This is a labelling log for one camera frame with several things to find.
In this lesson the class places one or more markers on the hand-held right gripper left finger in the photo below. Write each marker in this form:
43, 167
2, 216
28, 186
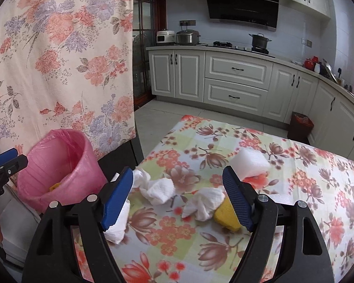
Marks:
118, 200

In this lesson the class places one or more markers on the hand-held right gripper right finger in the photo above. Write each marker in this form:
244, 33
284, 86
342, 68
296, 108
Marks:
237, 200

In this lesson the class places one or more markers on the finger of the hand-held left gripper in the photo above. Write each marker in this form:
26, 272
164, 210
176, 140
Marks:
16, 165
6, 157

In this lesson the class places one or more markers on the white foam block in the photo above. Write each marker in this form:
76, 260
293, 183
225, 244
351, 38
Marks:
249, 162

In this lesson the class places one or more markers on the pink lined trash bin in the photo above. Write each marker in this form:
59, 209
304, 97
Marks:
76, 171

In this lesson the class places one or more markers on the black chair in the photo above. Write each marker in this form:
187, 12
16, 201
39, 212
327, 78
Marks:
121, 156

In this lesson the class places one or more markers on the floral tablecloth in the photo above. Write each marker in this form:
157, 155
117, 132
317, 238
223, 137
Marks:
283, 212

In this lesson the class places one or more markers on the dark bin with red bag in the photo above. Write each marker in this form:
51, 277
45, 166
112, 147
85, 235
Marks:
301, 129

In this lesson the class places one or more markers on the white base cabinets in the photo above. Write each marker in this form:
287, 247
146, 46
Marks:
236, 79

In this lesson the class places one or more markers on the floral curtain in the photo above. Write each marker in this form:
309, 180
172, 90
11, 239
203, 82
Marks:
62, 50

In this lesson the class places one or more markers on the brown framed glass door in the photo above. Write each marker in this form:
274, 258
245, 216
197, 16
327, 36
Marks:
141, 64

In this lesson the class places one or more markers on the small white bottle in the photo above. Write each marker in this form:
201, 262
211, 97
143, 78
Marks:
317, 67

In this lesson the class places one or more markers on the red kettle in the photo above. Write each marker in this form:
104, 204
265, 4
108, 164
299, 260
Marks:
309, 63

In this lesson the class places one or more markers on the black gas stove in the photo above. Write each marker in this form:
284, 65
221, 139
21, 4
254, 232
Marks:
224, 44

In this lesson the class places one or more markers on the metal dish tray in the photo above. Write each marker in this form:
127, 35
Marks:
329, 69

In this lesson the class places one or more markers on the black cooking pot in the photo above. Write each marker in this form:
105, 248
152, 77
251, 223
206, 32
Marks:
259, 42

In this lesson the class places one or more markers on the white countertop cooker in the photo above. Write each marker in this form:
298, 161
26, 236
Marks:
165, 37

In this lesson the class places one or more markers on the silver rice cooker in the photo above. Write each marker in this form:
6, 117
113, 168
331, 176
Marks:
187, 37

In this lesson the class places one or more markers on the black range hood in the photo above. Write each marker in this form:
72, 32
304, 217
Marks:
242, 6

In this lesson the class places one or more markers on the wall socket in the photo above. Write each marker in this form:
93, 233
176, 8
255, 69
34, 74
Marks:
306, 42
187, 22

